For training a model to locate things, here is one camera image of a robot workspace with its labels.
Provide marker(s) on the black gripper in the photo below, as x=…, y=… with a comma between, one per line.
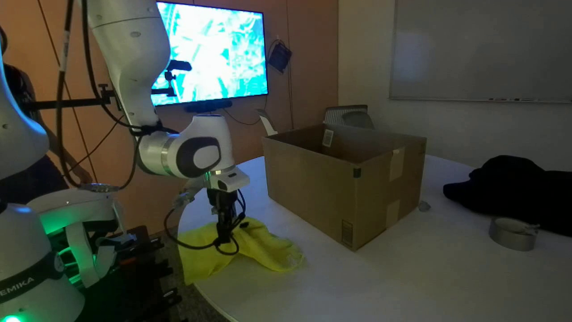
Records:
x=223, y=205

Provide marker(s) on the yellow towel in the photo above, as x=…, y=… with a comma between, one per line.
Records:
x=269, y=247

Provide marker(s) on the brown cardboard box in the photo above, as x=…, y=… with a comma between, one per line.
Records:
x=323, y=184

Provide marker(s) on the grey chair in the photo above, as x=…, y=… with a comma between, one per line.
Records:
x=350, y=116

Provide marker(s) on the small clear object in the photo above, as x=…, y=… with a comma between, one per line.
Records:
x=425, y=205

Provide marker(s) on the grey tape roll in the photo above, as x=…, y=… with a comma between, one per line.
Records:
x=507, y=238

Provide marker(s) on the black garment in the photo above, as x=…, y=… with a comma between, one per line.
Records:
x=520, y=189

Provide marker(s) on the black mounted camera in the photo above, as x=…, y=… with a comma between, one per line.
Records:
x=180, y=64

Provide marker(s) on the wall television screen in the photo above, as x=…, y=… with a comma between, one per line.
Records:
x=226, y=53

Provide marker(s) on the black wall device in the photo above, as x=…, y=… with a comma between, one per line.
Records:
x=280, y=55

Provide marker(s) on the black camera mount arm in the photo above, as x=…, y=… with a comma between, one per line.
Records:
x=42, y=103

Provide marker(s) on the wall whiteboard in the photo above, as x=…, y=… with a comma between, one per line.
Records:
x=477, y=46

